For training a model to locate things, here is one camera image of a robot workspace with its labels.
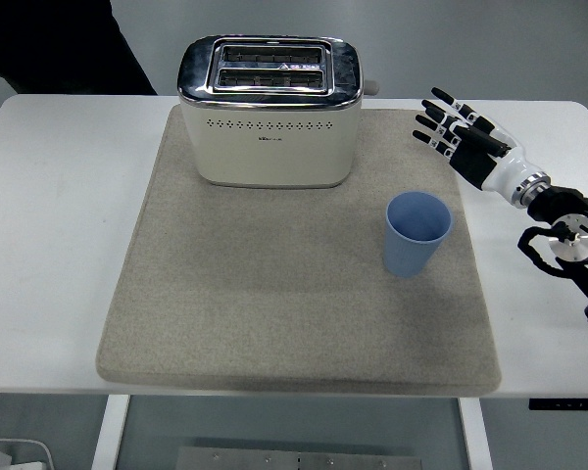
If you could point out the person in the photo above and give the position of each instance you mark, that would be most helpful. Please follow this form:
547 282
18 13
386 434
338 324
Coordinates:
54 44

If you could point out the cream and chrome toaster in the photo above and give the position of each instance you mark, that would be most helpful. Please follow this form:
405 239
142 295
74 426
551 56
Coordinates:
269 152

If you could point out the white table leg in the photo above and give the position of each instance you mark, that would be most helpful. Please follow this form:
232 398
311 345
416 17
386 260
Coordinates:
109 431
475 436

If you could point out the white plastic bin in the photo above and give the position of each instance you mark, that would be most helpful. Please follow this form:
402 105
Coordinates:
39 453

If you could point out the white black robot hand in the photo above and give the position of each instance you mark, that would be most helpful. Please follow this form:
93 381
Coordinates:
507 166

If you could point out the blue ribbed plastic cup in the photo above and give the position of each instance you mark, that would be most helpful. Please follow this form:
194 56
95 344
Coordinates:
406 254

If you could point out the black table control panel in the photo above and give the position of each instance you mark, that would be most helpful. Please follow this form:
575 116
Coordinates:
568 405

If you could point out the beige felt mat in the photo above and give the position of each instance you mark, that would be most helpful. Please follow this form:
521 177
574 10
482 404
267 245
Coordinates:
284 318

